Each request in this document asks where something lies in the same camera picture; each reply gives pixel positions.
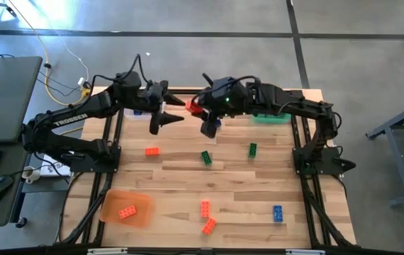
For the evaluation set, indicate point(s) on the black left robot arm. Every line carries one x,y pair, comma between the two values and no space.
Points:
71,119

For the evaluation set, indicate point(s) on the yellow power plug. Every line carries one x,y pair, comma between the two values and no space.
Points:
85,93

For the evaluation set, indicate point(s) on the orange toy building block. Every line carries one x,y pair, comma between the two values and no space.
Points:
127,212
191,106
152,151
205,209
209,226

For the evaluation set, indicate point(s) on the green toy building block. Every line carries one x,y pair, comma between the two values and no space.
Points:
252,149
206,158

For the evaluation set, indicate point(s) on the white frame label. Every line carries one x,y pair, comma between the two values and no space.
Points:
106,251
304,251

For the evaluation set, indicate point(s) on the orange plastic bin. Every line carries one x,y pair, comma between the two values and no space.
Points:
141,209

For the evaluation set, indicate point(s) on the white cup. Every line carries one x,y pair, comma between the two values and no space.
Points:
31,174

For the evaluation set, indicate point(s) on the grey laptop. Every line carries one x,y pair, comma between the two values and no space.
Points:
7,99

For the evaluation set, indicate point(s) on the black desk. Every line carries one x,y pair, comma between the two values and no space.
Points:
5,216

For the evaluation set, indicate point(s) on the black desk caster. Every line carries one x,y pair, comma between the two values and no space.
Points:
21,222

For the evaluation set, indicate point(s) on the green plastic bin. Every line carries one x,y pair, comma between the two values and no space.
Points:
273,119

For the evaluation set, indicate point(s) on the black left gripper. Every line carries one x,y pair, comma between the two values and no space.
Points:
156,102

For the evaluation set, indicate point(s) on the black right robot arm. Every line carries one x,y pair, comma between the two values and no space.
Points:
308,106

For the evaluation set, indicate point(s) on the white power plug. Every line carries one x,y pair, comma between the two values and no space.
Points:
81,81

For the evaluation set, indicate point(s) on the grey metal table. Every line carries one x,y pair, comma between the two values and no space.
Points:
401,166

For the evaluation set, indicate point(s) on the black aluminium table frame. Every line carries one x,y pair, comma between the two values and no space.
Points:
119,132

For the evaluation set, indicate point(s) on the clear plastic bin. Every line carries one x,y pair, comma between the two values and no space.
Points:
141,118

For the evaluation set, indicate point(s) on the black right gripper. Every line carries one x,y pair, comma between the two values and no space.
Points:
232,95

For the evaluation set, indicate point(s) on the white printed paper sheet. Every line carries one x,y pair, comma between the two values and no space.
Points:
55,170

